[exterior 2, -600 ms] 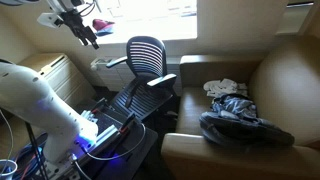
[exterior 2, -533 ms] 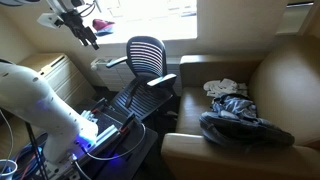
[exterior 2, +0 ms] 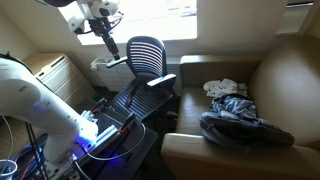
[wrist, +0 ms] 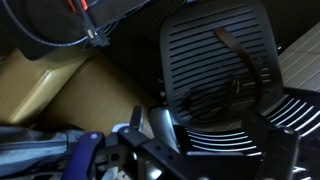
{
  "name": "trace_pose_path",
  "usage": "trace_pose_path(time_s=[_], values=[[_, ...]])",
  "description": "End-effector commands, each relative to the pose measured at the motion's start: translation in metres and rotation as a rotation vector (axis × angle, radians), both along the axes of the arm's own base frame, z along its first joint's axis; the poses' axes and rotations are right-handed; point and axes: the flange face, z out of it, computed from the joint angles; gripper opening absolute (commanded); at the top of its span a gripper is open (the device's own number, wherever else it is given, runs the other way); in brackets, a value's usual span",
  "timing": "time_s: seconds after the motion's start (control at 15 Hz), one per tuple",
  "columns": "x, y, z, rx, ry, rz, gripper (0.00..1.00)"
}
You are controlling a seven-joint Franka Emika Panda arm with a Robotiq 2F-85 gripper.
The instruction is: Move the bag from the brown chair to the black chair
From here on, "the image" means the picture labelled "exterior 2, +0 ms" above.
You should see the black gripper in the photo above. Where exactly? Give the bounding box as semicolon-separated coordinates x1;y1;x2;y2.
88;17;121;62

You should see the dark grey bag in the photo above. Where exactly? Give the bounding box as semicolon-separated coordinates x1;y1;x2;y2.
199;111;296;148

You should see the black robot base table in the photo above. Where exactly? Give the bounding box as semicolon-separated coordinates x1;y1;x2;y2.
0;97;159;180

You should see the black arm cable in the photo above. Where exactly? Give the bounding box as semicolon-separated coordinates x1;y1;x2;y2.
0;51;34;74

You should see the white plastic cup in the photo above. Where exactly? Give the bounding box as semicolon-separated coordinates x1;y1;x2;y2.
0;159;19;180

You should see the white wall radiator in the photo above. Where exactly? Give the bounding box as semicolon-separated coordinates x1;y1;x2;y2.
90;55;183;97

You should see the light wooden drawer cabinet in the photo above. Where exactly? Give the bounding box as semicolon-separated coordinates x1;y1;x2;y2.
23;52;97;107

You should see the aluminium mounting rail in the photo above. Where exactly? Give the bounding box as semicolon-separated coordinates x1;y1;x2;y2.
81;109;122;148

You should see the brown leather armchair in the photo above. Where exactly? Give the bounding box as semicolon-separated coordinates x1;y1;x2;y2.
160;34;320;180

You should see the thin white cable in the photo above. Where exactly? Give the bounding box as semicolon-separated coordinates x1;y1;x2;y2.
73;122;148;180

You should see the white crumpled cloth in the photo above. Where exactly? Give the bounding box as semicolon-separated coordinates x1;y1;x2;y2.
203;78;250;99

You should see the blue cable bundle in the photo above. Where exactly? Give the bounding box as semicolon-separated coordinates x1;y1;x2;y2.
11;133;48;180

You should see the black mesh office chair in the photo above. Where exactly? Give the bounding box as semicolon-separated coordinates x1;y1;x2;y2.
105;35;180;123

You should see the large bright window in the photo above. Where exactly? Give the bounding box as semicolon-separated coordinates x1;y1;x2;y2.
58;0;198;46

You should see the black clamp with red tip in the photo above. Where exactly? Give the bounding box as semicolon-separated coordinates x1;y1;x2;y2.
119;112;138;135
91;97;108;114

